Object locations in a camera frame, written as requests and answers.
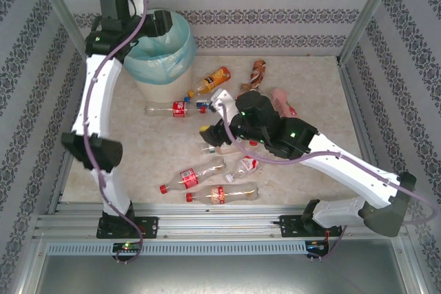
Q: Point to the pink drink plastic bottle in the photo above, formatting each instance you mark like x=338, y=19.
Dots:
x=284, y=101

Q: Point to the clear cola bottle red label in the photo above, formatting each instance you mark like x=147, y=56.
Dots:
x=217, y=195
x=179, y=109
x=189, y=178

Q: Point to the orange juice plastic bottle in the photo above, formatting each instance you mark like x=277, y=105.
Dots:
x=213, y=80

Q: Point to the brown drink plastic bottle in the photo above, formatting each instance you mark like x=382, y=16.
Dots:
x=257, y=72

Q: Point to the clear bottle white red label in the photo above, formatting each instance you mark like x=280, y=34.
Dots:
x=246, y=166

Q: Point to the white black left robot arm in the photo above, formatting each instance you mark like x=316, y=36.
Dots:
x=98, y=94

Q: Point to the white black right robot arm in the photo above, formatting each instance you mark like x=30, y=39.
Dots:
x=348, y=170

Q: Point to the white bin with blue liner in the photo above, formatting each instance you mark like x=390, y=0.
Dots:
x=162, y=89

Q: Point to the clear bottle blue label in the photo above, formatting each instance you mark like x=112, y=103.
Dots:
x=203, y=104

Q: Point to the grey metal sheet panel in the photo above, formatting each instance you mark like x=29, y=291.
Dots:
x=220, y=273

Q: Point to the small controller board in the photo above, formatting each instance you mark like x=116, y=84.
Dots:
x=315, y=246
x=125, y=246

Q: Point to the aluminium frame post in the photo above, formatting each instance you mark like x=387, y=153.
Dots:
x=370, y=8
x=58, y=8

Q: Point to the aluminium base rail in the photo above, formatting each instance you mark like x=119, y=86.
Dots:
x=220, y=221

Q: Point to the aluminium side rail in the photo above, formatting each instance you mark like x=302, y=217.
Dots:
x=58, y=194
x=356, y=115

